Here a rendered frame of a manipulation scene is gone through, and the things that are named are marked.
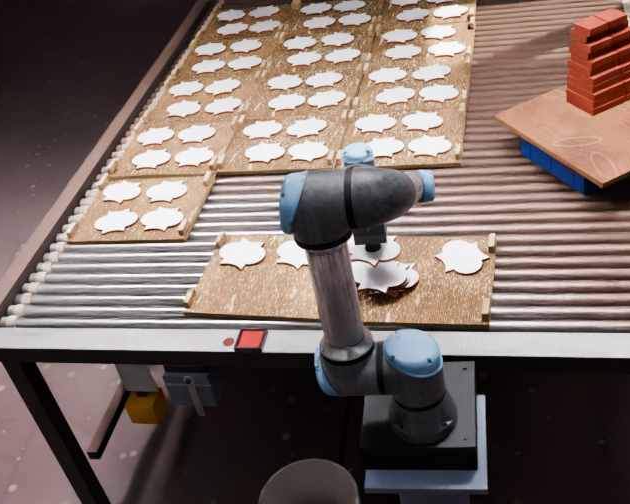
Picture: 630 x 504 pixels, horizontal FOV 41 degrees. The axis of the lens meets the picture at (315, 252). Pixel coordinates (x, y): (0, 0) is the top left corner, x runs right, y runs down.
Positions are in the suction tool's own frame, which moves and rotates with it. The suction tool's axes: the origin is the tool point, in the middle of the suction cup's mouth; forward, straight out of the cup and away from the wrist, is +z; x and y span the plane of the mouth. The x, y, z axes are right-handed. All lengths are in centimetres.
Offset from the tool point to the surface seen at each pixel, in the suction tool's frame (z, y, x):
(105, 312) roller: 15, 80, 0
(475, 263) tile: 11.3, -26.1, -5.1
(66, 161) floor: 106, 208, -244
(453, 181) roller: 14, -22, -50
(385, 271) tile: 7.1, -2.3, 0.3
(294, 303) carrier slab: 12.3, 23.1, 4.6
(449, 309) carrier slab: 12.3, -18.4, 11.2
